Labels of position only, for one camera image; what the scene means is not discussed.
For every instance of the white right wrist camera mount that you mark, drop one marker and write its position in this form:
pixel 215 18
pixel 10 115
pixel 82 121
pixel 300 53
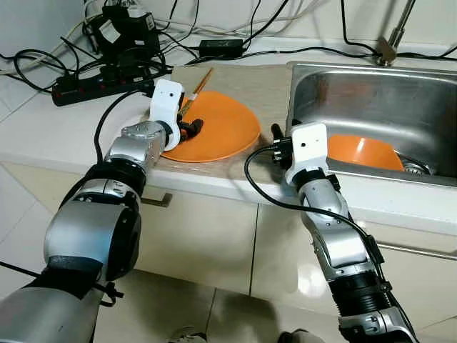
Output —
pixel 307 150

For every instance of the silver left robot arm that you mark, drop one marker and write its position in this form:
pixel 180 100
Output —
pixel 86 229

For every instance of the cream cabinet door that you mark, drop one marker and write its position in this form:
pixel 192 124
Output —
pixel 207 243
pixel 285 257

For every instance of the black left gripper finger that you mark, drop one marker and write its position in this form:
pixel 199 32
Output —
pixel 194 124
pixel 188 134

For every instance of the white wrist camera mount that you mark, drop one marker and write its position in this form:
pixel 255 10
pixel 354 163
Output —
pixel 166 107
pixel 307 150

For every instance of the banded wooden chopsticks pair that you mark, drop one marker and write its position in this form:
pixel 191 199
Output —
pixel 200 86

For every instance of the beige woven counter mat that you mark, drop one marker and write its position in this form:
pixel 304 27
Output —
pixel 271 93

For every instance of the chrome sink faucet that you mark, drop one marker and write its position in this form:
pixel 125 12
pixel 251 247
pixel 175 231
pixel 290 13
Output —
pixel 389 53

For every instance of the black power adapter brick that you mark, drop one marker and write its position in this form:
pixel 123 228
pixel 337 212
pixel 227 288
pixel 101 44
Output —
pixel 220 48

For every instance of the black labelled battery charger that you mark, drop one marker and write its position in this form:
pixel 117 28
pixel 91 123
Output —
pixel 125 32

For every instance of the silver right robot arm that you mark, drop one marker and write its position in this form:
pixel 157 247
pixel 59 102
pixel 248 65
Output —
pixel 343 243

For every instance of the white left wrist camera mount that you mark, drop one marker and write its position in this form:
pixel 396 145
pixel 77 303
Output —
pixel 166 107

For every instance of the sink drain strainer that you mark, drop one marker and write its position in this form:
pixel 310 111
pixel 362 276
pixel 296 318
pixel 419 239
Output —
pixel 415 168

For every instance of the black power strip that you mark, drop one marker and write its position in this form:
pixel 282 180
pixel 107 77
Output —
pixel 93 89

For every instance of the orange plastic bowl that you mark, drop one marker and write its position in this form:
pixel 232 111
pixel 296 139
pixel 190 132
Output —
pixel 364 153

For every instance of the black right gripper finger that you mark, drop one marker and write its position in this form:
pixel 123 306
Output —
pixel 275 131

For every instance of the stainless steel sink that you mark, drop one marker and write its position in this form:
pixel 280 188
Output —
pixel 385 100

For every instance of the orange plastic plate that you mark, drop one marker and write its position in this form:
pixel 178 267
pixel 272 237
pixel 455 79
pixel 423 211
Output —
pixel 221 128

